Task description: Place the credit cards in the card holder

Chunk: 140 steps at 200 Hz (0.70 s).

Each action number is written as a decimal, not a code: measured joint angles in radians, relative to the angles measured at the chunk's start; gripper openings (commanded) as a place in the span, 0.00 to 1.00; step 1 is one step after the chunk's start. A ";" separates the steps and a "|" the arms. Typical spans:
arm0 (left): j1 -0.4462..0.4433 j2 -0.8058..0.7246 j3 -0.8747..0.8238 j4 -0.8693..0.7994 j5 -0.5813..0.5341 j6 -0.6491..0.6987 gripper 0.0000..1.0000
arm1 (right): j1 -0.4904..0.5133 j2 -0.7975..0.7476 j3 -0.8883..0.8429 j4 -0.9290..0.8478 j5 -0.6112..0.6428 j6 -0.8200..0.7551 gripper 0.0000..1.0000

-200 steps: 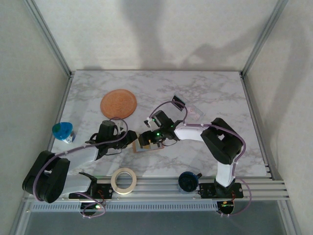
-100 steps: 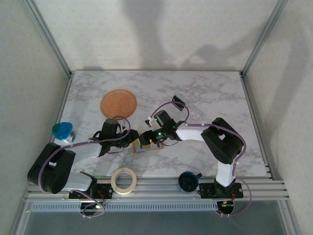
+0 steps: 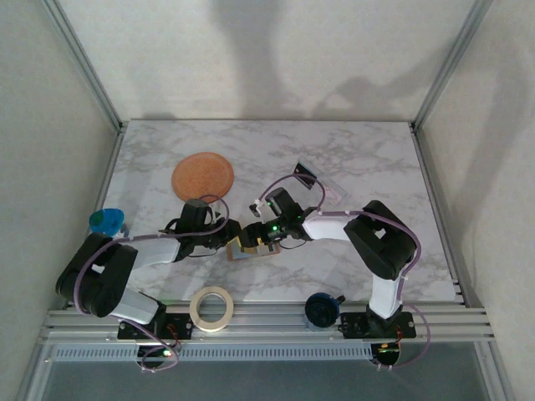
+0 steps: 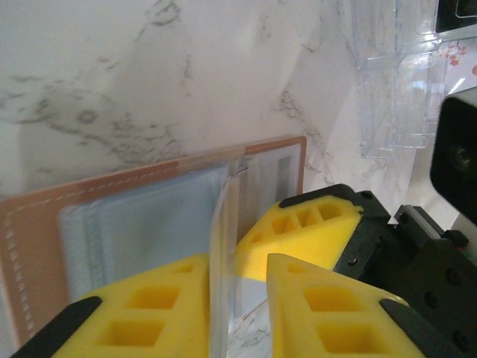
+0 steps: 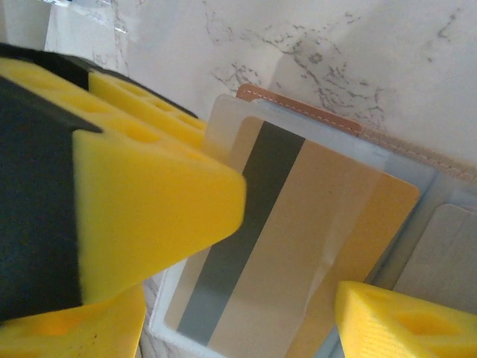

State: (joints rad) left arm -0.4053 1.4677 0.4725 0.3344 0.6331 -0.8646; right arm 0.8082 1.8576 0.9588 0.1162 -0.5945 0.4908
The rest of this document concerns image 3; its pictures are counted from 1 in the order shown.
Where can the small wooden box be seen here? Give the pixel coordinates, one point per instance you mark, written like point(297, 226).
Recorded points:
point(267, 252)

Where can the white credit card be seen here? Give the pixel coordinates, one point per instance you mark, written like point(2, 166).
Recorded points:
point(335, 194)

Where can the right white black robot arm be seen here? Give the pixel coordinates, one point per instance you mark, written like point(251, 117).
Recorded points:
point(326, 227)

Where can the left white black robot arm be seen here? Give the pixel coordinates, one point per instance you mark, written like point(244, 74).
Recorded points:
point(159, 250)

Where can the orange round cork mat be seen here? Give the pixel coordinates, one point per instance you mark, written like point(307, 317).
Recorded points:
point(200, 175)

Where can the beige masking tape roll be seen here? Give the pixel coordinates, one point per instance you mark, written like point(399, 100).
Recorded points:
point(196, 313)

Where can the dark blue mug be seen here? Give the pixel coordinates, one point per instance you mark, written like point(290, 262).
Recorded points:
point(319, 311)

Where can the blue plastic cup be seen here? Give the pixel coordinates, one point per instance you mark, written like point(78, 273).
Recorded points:
point(106, 219)

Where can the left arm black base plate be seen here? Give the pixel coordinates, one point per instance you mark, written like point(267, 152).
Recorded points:
point(186, 323)

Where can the aluminium slotted cross rail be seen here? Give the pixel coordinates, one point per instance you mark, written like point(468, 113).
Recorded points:
point(267, 330)

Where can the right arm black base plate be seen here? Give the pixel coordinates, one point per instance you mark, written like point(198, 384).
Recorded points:
point(351, 326)

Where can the aluminium side rail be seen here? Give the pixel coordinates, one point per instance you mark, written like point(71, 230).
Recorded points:
point(439, 209)
point(109, 167)

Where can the aluminium frame post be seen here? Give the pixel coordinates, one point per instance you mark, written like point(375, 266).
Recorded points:
point(451, 62)
point(86, 67)

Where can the aluminium frame leg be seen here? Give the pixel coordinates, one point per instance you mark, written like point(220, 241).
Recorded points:
point(495, 372)
point(33, 372)

